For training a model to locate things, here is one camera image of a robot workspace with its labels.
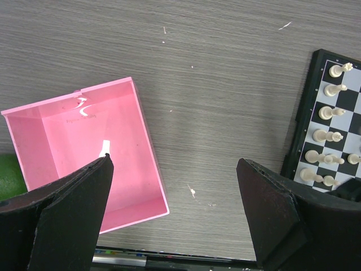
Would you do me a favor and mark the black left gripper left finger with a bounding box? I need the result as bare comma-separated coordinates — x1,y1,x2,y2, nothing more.
1,154,114,270

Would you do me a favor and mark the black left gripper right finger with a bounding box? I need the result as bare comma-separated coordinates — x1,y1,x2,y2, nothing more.
236,159,360,270

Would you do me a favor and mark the black and white chessboard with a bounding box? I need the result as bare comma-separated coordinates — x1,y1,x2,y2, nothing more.
281,49,360,193

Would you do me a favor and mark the pink open box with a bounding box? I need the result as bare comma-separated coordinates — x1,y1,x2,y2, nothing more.
2,77,169,233

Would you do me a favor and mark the white rook piece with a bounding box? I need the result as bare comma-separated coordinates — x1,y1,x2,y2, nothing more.
329,63,353,78

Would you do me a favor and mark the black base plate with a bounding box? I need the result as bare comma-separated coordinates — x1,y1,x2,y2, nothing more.
90,246,261,271

